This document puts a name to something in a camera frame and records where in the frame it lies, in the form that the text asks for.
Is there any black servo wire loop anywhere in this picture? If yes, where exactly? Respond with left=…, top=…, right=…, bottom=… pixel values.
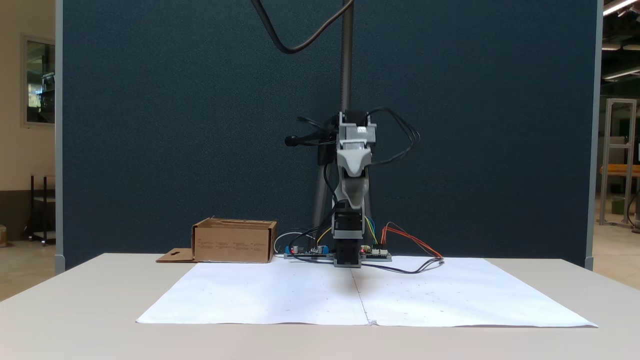
left=287, top=164, right=340, bottom=257
left=296, top=115, right=342, bottom=147
left=369, top=106, right=421, bottom=166

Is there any grey-mounted circuit board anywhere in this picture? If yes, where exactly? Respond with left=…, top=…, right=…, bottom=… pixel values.
left=360, top=244, right=393, bottom=262

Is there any yellow blue green wire bundle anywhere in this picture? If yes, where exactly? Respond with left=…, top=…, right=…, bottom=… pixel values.
left=364, top=215, right=379, bottom=246

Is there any black and orange servo cable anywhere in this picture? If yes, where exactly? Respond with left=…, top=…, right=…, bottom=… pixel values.
left=361, top=224, right=445, bottom=275

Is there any dark blue partition panel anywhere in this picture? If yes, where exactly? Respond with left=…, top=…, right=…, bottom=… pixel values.
left=55, top=0, right=604, bottom=274

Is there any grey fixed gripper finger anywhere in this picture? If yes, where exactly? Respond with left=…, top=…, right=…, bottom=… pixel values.
left=343, top=175, right=371, bottom=211

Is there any black camera stand with pole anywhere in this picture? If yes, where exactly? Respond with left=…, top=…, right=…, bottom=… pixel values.
left=284, top=0, right=373, bottom=236

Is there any orange table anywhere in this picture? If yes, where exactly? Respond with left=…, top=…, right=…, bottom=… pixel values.
left=600, top=164, right=640, bottom=177

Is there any aluminium frame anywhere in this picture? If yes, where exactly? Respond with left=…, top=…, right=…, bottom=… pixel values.
left=598, top=98, right=639, bottom=227

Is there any thick black hanging cable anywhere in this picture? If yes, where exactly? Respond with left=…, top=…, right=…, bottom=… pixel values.
left=251, top=0, right=355, bottom=55

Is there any brown cardboard box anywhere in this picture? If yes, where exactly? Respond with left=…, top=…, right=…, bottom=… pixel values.
left=156, top=217, right=278, bottom=264

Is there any white cable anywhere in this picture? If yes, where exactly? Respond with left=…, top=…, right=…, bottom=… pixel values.
left=273, top=230, right=302, bottom=256

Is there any ceiling light strip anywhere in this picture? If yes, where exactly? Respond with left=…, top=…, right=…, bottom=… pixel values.
left=603, top=0, right=640, bottom=17

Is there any black shelf rack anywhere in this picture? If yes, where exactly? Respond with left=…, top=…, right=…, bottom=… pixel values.
left=28, top=173, right=56, bottom=246

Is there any wall window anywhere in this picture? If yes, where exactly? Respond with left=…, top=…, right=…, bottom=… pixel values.
left=20, top=33, right=56, bottom=129

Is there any white paper sheet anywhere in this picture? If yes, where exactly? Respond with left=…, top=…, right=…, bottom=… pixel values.
left=136, top=261, right=371, bottom=326
left=352, top=256, right=599, bottom=329

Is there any blue circuit board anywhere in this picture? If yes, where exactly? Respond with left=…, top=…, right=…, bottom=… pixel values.
left=284, top=244, right=332, bottom=260

